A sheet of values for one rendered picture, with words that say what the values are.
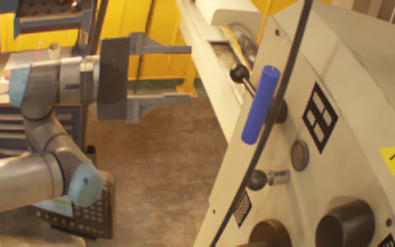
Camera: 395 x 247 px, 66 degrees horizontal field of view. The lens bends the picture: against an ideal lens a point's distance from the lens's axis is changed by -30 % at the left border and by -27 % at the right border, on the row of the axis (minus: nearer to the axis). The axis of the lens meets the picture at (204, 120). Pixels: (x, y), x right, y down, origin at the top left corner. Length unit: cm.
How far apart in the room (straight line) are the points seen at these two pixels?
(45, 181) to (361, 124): 43
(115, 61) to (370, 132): 39
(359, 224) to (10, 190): 44
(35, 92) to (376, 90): 51
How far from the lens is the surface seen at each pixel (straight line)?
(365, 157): 44
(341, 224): 39
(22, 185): 51
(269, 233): 63
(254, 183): 56
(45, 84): 59
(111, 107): 61
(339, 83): 50
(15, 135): 201
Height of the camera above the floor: 210
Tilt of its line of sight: 41 degrees down
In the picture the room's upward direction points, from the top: 15 degrees clockwise
